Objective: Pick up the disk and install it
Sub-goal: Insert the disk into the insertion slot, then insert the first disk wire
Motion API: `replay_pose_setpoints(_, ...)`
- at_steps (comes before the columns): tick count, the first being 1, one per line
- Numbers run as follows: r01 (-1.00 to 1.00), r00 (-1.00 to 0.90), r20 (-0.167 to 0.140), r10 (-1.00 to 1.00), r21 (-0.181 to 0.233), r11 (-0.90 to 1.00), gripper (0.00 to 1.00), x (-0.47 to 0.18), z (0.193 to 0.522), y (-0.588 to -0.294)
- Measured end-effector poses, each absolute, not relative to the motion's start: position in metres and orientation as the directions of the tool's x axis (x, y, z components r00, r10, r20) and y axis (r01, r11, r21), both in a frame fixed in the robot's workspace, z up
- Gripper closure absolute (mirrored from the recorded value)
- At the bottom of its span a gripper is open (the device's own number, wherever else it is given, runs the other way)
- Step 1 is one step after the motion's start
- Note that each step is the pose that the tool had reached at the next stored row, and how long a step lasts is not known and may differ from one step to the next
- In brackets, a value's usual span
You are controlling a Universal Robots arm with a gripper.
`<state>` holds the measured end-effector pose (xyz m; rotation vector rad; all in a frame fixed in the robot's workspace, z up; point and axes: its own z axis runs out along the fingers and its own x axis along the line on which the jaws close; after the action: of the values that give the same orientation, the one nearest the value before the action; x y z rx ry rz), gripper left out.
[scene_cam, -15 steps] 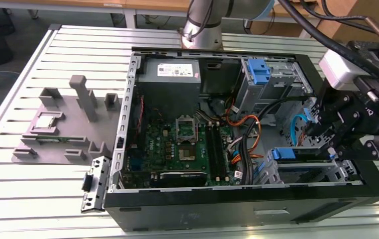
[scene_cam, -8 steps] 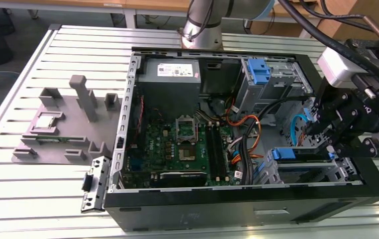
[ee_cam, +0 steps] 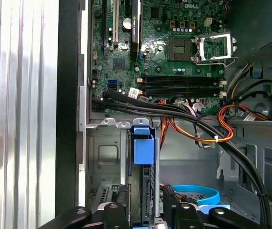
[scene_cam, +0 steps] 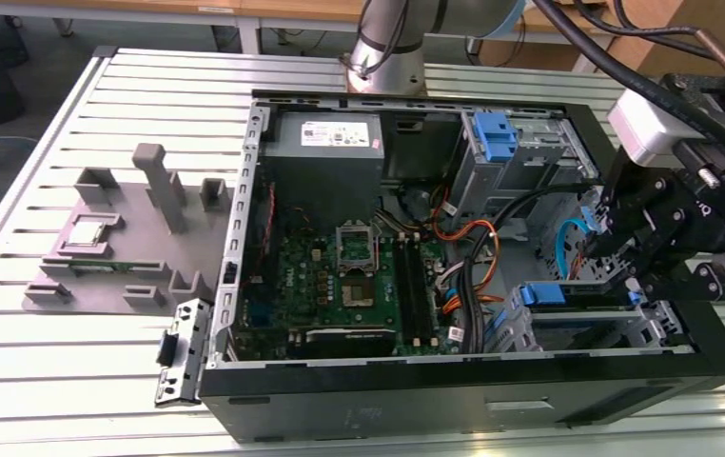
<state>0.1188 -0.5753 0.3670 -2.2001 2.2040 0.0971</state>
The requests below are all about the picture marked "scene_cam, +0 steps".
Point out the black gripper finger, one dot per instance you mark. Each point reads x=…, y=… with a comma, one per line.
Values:
x=666, y=276
x=627, y=209

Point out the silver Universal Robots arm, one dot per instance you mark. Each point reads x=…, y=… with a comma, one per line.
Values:
x=386, y=28

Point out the grey metal drive cage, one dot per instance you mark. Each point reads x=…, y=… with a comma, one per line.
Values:
x=526, y=171

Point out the blue plastic drive carrier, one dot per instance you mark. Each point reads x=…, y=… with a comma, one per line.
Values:
x=494, y=138

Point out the black RAM slot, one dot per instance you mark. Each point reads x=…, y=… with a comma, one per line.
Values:
x=404, y=285
x=422, y=285

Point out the wooden top white desk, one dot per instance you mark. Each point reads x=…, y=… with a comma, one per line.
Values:
x=145, y=7
x=539, y=26

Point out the CPU socket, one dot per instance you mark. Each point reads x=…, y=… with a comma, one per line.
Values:
x=359, y=294

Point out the grey power supply unit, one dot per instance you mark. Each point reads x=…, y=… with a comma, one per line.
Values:
x=323, y=181

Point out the black open PC case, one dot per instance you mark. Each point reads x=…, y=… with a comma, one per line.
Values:
x=399, y=404

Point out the black graphics card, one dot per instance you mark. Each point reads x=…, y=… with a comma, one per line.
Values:
x=342, y=343

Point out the green motherboard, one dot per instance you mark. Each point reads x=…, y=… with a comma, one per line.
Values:
x=300, y=285

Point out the grey plastic parts rack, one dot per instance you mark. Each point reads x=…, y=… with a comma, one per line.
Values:
x=145, y=266

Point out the green RAM stick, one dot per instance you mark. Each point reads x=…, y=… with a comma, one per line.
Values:
x=114, y=266

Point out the silver CPU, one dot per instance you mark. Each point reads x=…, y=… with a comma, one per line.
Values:
x=87, y=234

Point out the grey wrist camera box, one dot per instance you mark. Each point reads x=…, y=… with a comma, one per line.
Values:
x=647, y=128

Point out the black camera mounting bracket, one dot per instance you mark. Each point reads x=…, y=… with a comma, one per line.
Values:
x=684, y=90

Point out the grey metal slot retainer bracket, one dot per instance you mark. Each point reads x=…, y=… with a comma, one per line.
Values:
x=193, y=333

